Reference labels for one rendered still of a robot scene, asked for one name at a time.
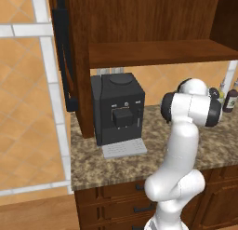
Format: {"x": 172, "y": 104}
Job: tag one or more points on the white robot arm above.
{"x": 182, "y": 153}

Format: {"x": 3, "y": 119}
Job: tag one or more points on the open brown wooden cabinet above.
{"x": 155, "y": 22}

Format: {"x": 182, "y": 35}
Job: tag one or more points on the brown wooden base cabinet door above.
{"x": 221, "y": 205}

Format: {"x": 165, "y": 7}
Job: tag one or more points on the black coffee machine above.
{"x": 119, "y": 115}

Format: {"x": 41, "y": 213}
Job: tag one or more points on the brown wooden drawer front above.
{"x": 121, "y": 190}
{"x": 121, "y": 210}
{"x": 227, "y": 174}
{"x": 119, "y": 226}

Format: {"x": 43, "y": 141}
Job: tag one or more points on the yellow-green bottle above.
{"x": 221, "y": 95}

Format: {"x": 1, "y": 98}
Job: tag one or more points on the dark brown bottle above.
{"x": 231, "y": 100}

